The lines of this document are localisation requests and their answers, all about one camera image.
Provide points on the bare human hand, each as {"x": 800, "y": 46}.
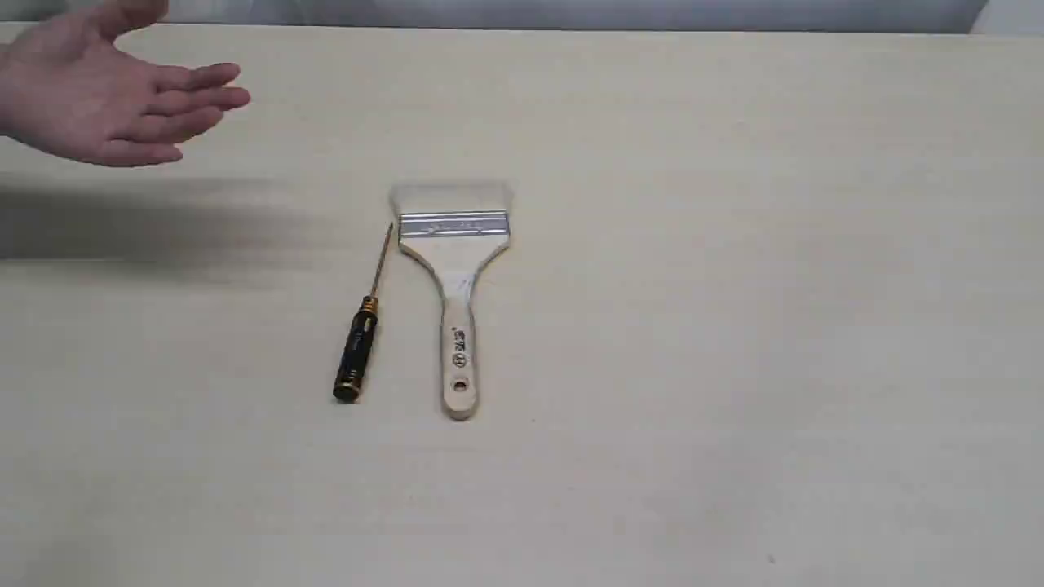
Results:
{"x": 68, "y": 90}

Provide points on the black gold precision screwdriver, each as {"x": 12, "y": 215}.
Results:
{"x": 352, "y": 368}

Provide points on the wide wooden paint brush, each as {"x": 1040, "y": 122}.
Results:
{"x": 454, "y": 230}

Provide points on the white backdrop sheet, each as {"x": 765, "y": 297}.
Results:
{"x": 1003, "y": 18}

